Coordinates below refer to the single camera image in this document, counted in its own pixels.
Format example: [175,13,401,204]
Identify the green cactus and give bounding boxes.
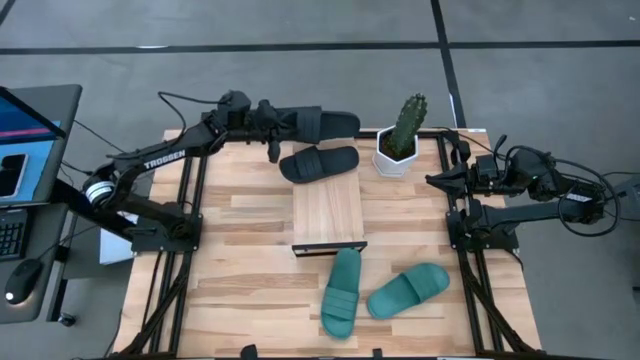
[388,93,429,160]

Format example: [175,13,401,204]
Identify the black keyboard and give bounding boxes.
[0,208,29,262]

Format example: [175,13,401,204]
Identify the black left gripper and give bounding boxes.
[249,98,301,165]

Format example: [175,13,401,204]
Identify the white hexagonal plant pot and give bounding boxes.
[372,124,420,179]

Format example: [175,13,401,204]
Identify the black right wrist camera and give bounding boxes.
[473,153,498,177]

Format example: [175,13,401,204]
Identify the black slide sandal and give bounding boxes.
[278,145,361,185]
[294,105,362,144]

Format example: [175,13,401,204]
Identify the black diagonal support bar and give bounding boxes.
[49,178,136,242]

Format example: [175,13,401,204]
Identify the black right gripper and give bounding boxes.
[425,164,506,200]

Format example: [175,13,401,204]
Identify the wooden shelf with black frame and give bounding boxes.
[291,130,369,258]

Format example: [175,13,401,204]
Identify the black computer mouse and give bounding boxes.
[4,258,45,306]

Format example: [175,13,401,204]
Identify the grey desk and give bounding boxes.
[0,202,70,325]

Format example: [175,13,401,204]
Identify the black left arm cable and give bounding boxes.
[157,90,236,132]

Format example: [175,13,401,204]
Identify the white box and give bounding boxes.
[98,203,137,266]

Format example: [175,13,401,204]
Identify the green slide sandal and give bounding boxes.
[366,262,451,321]
[320,247,363,341]

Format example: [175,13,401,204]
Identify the black aluminium table frame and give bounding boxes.
[107,128,546,360]

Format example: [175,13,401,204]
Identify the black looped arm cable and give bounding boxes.
[554,158,622,239]

